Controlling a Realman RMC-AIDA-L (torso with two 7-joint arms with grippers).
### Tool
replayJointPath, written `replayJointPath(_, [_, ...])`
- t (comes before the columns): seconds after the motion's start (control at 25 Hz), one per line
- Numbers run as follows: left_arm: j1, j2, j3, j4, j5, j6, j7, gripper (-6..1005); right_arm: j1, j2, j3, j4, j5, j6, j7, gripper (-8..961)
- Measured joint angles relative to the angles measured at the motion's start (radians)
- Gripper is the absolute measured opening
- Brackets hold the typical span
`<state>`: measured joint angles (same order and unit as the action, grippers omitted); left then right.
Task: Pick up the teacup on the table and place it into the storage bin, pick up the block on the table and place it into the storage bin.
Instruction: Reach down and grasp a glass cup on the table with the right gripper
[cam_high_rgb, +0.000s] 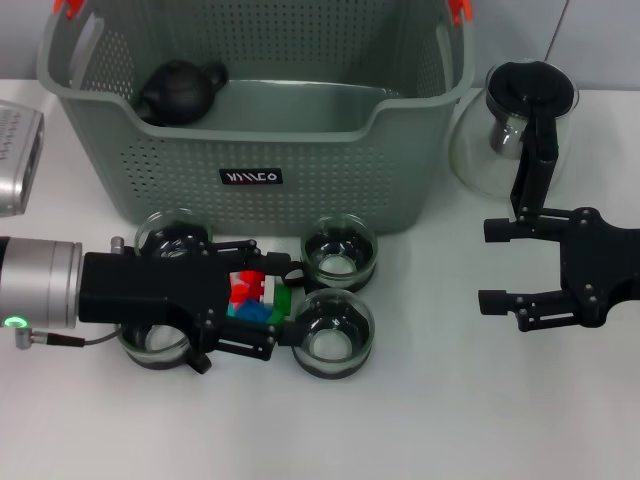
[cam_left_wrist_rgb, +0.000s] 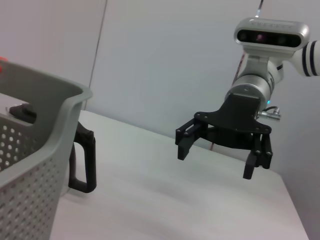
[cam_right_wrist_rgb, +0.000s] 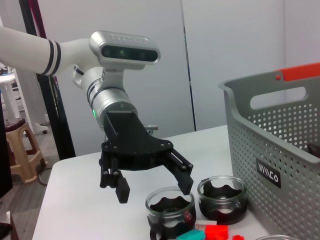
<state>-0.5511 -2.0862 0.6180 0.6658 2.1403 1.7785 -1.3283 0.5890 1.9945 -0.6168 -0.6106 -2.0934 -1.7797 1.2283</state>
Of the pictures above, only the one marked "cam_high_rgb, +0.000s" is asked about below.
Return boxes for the black teapot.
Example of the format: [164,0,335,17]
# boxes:
[135,59,230,127]

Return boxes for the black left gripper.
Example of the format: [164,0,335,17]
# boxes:
[79,238,311,362]

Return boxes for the grey perforated storage basket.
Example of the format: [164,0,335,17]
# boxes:
[37,0,476,240]

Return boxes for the glass carafe with black lid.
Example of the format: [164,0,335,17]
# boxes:
[448,58,581,221]

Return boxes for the left arm grey cable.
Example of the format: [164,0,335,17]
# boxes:
[12,327,124,352]

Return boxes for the thin dark background cable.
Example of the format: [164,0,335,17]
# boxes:
[547,0,571,60]

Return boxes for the blue toy block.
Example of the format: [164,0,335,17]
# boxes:
[233,301,272,322]

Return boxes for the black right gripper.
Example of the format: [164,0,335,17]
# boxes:
[477,207,640,334]

